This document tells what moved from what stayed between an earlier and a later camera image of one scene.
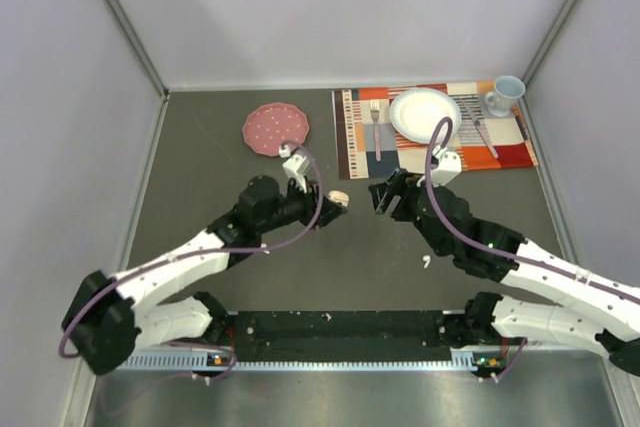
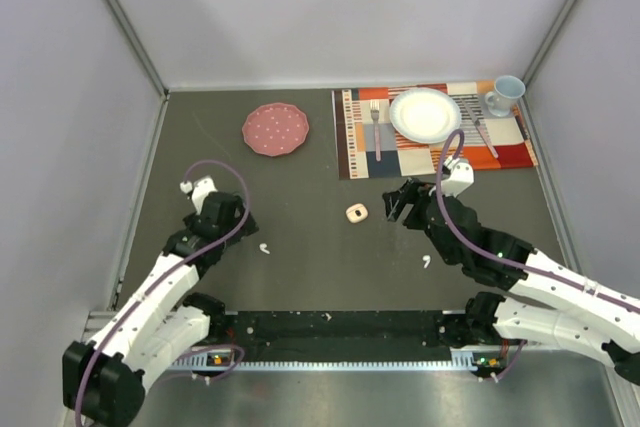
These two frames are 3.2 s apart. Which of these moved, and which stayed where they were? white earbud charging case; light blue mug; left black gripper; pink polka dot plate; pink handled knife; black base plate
Moved: white earbud charging case; left black gripper
Stayed: black base plate; light blue mug; pink polka dot plate; pink handled knife
